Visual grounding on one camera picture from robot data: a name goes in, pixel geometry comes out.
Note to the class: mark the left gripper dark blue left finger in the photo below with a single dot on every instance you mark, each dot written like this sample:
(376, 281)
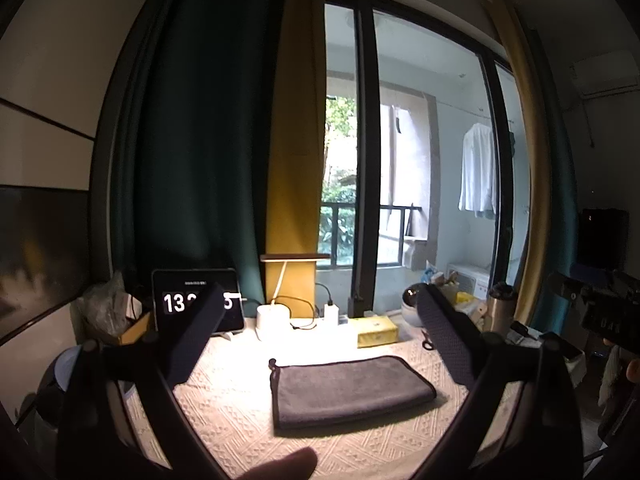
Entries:
(187, 333)

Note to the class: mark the left gripper dark blue right finger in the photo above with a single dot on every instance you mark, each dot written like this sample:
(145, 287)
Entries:
(452, 334)

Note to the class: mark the purple and grey microfibre towel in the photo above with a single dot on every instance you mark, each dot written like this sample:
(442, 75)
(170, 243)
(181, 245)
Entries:
(329, 394)

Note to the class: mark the operator hand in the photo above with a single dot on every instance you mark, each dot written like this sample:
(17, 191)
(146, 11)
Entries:
(299, 465)

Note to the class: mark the yellow plastic bag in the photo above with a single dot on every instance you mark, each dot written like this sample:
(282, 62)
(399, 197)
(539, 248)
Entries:
(470, 305)

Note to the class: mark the beige perforated utensil basket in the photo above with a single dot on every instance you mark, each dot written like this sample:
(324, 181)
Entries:
(449, 286)

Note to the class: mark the black tablet showing clock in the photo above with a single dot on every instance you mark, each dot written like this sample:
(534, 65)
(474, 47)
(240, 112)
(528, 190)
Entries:
(178, 295)

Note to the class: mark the stacked steel and white bowls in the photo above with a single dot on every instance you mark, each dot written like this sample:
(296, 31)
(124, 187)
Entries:
(409, 305)

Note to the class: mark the stainless steel travel tumbler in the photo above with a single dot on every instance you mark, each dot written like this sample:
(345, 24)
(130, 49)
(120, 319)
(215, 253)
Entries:
(501, 305)

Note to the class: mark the yellow tissue pack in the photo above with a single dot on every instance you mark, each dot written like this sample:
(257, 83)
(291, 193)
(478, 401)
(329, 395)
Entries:
(374, 331)

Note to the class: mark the white desk lamp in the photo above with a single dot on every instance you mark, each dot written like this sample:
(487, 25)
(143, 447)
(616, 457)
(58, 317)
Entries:
(290, 302)

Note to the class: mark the white patterned tablecloth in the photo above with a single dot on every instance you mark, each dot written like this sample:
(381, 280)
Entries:
(227, 401)

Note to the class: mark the cardboard box with plastic bag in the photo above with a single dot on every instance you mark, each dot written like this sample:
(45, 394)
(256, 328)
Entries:
(111, 314)

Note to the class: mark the white power adapter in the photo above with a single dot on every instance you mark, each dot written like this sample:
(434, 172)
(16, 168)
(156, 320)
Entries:
(331, 315)

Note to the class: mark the white hanging shirt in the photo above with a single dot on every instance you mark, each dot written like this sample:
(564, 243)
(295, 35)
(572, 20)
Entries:
(478, 189)

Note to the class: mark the right yellow curtain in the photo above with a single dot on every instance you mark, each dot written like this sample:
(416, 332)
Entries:
(551, 234)

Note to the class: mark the yellow curtain panel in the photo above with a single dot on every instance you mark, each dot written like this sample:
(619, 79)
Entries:
(296, 159)

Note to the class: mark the dark green curtain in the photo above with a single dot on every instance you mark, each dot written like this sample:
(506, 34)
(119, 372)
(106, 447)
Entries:
(179, 169)

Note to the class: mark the white air conditioner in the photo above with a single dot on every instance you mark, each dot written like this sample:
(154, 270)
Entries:
(605, 74)

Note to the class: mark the black handled scissors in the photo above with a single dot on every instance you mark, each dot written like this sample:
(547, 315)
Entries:
(427, 343)

